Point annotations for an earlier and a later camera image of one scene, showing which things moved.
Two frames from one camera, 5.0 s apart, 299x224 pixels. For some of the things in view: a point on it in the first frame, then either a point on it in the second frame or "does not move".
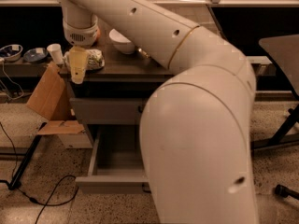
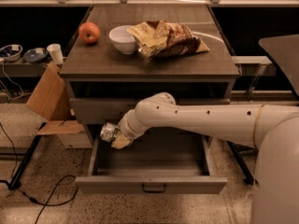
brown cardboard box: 51,100 does not move
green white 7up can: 94,59 to 108,132
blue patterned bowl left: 11,52 does not move
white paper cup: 56,52 does not move
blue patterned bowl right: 35,54 does not move
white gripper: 80,35 to 125,129
